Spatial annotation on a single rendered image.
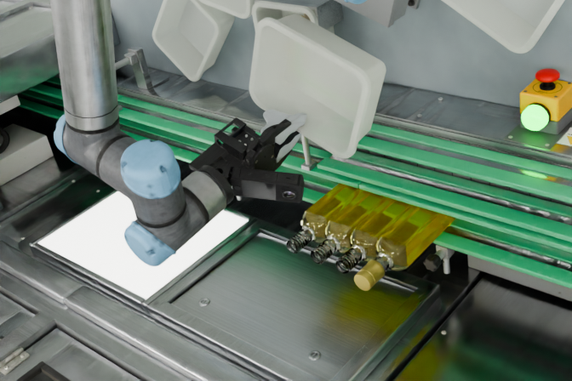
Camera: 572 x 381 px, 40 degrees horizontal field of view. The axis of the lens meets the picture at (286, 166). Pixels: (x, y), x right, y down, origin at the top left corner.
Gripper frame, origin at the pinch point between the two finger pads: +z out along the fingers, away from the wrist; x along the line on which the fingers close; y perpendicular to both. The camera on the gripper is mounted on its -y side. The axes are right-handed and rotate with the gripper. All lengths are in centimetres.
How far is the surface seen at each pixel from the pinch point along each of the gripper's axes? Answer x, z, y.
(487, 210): 12.8, 13.2, -29.6
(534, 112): 0.0, 26.2, -28.4
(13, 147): 67, -10, 98
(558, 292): 30, 18, -45
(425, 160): 9.2, 13.2, -16.5
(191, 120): 40, 13, 46
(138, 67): 40, 18, 71
